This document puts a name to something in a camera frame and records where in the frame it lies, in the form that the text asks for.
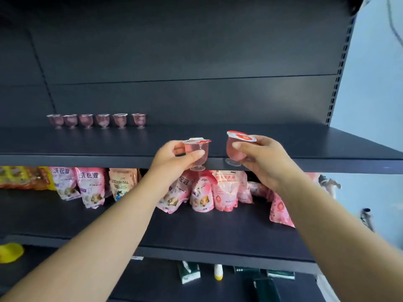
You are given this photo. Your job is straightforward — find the person's left hand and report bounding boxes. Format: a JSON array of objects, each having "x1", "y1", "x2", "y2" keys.
[{"x1": 149, "y1": 140, "x2": 206, "y2": 186}]

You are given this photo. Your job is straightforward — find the row of pink jelly cups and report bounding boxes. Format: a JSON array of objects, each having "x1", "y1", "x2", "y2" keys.
[{"x1": 47, "y1": 113, "x2": 147, "y2": 129}]

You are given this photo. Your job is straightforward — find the person's left forearm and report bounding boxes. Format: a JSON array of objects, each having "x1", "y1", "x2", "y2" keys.
[{"x1": 0, "y1": 168, "x2": 187, "y2": 302}]

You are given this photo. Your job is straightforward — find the black shelf back panel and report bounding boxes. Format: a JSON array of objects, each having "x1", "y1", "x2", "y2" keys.
[{"x1": 0, "y1": 0, "x2": 358, "y2": 127}]

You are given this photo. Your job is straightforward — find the dark hanging cable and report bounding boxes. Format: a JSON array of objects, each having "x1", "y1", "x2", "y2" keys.
[{"x1": 387, "y1": 0, "x2": 403, "y2": 48}]

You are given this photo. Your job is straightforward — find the pink footed jelly cup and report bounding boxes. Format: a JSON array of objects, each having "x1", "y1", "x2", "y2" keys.
[
  {"x1": 225, "y1": 131, "x2": 257, "y2": 167},
  {"x1": 182, "y1": 138, "x2": 212, "y2": 172}
]

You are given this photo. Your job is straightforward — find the yellow plastic object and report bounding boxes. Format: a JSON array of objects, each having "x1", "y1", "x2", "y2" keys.
[{"x1": 0, "y1": 243, "x2": 25, "y2": 264}]

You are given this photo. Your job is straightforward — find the orange snack pouch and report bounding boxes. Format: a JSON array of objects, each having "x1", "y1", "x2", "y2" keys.
[{"x1": 109, "y1": 168, "x2": 140, "y2": 202}]

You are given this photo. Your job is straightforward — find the black shelf board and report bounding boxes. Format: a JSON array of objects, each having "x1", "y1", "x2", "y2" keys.
[
  {"x1": 0, "y1": 189, "x2": 319, "y2": 275},
  {"x1": 0, "y1": 245, "x2": 326, "y2": 302},
  {"x1": 0, "y1": 122, "x2": 403, "y2": 175}
]

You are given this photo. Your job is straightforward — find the white grey object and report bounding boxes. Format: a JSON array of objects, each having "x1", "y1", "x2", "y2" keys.
[{"x1": 318, "y1": 174, "x2": 342, "y2": 199}]

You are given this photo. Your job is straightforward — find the person's right hand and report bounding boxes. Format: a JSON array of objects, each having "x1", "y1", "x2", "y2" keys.
[{"x1": 232, "y1": 135, "x2": 305, "y2": 194}]

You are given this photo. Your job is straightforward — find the yellow snack packets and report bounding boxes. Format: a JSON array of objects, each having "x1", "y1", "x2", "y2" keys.
[{"x1": 0, "y1": 166, "x2": 56, "y2": 191}]

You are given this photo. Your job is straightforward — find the person's right forearm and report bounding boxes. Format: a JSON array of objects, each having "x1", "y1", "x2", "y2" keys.
[{"x1": 277, "y1": 173, "x2": 403, "y2": 302}]

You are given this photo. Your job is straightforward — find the black slotted shelf upright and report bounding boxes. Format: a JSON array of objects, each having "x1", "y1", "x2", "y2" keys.
[{"x1": 325, "y1": 11, "x2": 359, "y2": 127}]

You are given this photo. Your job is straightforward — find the green white tissue pack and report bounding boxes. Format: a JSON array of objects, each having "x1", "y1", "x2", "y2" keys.
[
  {"x1": 267, "y1": 269, "x2": 296, "y2": 280},
  {"x1": 177, "y1": 261, "x2": 201, "y2": 285}
]

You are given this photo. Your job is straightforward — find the row of pink refill pouches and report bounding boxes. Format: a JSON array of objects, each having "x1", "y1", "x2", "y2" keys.
[{"x1": 50, "y1": 167, "x2": 320, "y2": 228}]

